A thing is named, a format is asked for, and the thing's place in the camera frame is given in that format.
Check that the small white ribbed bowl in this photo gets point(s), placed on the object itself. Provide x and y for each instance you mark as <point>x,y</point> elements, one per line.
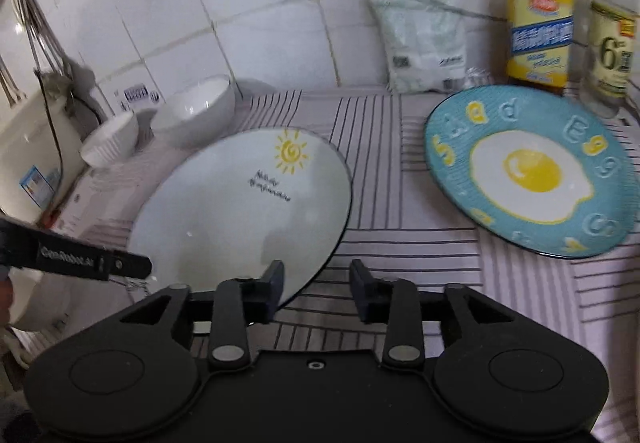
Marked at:
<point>113,142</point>

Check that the clear vinegar bottle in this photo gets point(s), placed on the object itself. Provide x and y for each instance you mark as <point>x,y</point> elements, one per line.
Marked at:
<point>609,55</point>

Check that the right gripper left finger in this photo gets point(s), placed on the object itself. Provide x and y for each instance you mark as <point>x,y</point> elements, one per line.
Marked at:
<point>237,304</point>

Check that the large white bowl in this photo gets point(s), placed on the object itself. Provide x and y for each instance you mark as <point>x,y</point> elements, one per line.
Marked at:
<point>196,116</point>

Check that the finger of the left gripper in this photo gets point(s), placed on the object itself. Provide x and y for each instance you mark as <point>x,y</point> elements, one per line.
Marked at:
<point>24,247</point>

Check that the white sun plate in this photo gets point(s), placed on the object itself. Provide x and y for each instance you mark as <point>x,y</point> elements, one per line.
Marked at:
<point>275,194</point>

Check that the hanging metal utensils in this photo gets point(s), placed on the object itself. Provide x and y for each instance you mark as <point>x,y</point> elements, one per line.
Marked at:
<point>53,67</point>

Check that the yellow label oil bottle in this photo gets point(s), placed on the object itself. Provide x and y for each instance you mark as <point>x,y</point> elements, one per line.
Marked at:
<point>540,33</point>

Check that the white plastic salt bag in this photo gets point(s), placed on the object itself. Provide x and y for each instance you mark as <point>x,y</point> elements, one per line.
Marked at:
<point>424,44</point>

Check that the person's hand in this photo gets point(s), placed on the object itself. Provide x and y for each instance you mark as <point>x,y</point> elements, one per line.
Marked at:
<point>6,297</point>

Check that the white cup bowl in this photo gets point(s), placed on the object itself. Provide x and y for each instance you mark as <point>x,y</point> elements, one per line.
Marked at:
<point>40,300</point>

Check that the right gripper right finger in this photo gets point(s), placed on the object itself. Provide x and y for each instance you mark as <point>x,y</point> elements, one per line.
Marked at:
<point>396,304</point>

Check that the blue fried egg plate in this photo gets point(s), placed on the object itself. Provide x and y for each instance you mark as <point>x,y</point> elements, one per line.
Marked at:
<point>534,169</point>

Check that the white rice cooker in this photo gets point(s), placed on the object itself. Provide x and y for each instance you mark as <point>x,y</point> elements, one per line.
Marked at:
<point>40,158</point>

